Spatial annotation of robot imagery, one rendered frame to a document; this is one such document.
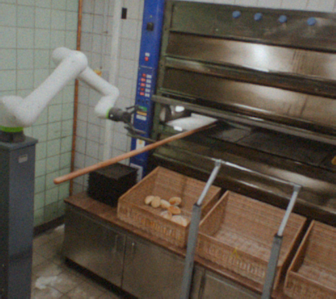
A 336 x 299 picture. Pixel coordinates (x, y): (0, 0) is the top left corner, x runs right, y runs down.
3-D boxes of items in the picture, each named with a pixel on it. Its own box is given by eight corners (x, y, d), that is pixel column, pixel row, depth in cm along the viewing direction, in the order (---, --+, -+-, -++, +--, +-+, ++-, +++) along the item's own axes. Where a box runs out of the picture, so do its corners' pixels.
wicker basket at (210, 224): (221, 224, 286) (227, 188, 279) (299, 255, 258) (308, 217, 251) (188, 252, 246) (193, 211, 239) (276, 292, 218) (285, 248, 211)
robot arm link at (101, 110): (97, 119, 266) (88, 112, 257) (105, 103, 269) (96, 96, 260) (113, 124, 259) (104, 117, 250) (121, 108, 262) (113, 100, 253)
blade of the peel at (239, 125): (250, 131, 316) (251, 127, 315) (191, 116, 343) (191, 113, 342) (265, 123, 345) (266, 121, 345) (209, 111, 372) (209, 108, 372)
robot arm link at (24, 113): (11, 119, 199) (83, 47, 214) (-1, 111, 210) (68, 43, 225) (29, 135, 207) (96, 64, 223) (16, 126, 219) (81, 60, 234)
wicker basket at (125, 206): (154, 197, 316) (158, 165, 309) (216, 222, 288) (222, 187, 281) (115, 218, 276) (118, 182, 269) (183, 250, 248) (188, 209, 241)
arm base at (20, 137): (-22, 134, 228) (-22, 123, 226) (0, 129, 240) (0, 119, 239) (10, 144, 216) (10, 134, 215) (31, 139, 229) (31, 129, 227)
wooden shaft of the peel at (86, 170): (56, 186, 179) (56, 180, 178) (52, 184, 180) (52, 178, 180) (216, 125, 321) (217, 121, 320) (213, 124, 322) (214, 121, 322)
